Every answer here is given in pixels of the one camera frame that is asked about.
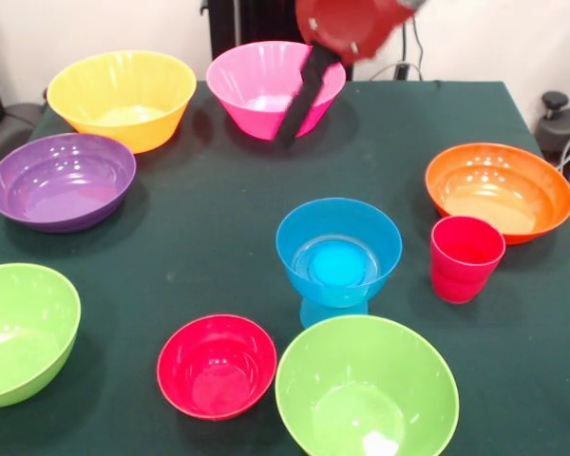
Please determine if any large pink plastic bowl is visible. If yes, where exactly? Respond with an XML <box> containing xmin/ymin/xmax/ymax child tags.
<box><xmin>205</xmin><ymin>40</ymin><xmax>347</xmax><ymax>142</ymax></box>

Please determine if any shallow purple plastic bowl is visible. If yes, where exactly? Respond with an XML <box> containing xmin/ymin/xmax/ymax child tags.
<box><xmin>0</xmin><ymin>132</ymin><xmax>138</xmax><ymax>234</ymax></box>

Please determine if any red plastic cup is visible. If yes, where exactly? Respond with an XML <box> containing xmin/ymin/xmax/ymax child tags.
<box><xmin>429</xmin><ymin>214</ymin><xmax>507</xmax><ymax>305</ymax></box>

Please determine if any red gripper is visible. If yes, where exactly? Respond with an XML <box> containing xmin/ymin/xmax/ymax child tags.
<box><xmin>275</xmin><ymin>0</ymin><xmax>417</xmax><ymax>148</ymax></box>

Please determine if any light green plastic bowl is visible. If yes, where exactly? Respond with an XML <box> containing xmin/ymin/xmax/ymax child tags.
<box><xmin>275</xmin><ymin>313</ymin><xmax>461</xmax><ymax>456</ymax></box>
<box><xmin>0</xmin><ymin>263</ymin><xmax>82</xmax><ymax>409</ymax></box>

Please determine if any shallow orange plastic bowl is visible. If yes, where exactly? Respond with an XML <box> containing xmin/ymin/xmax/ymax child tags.
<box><xmin>425</xmin><ymin>142</ymin><xmax>570</xmax><ymax>246</ymax></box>

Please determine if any large yellow-orange plastic bowl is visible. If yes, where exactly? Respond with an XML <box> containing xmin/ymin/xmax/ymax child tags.
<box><xmin>46</xmin><ymin>49</ymin><xmax>198</xmax><ymax>155</ymax></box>

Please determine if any dark green table cloth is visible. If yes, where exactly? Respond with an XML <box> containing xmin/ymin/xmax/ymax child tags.
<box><xmin>0</xmin><ymin>79</ymin><xmax>570</xmax><ymax>456</ymax></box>

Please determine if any blue plastic cup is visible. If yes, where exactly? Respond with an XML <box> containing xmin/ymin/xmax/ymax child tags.
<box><xmin>299</xmin><ymin>298</ymin><xmax>370</xmax><ymax>330</ymax></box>

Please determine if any black floor stand base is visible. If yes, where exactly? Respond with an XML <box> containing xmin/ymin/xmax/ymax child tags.
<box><xmin>535</xmin><ymin>91</ymin><xmax>570</xmax><ymax>165</ymax></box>

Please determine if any small red plastic bowl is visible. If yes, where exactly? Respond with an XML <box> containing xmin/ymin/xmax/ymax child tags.
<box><xmin>156</xmin><ymin>313</ymin><xmax>277</xmax><ymax>422</ymax></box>

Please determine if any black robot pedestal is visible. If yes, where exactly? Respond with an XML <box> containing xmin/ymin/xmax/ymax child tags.
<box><xmin>207</xmin><ymin>0</ymin><xmax>362</xmax><ymax>80</ymax></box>

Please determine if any small blue plastic bowl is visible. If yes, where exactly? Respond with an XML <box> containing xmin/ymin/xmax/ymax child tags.
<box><xmin>275</xmin><ymin>198</ymin><xmax>404</xmax><ymax>309</ymax></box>

